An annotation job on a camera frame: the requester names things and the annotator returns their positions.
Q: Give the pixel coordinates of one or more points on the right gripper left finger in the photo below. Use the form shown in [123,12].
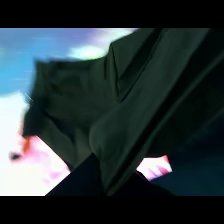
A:
[83,180]

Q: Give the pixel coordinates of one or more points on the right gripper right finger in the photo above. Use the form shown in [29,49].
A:
[140,187]

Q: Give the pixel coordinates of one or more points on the dark green garment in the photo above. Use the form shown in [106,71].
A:
[140,100]

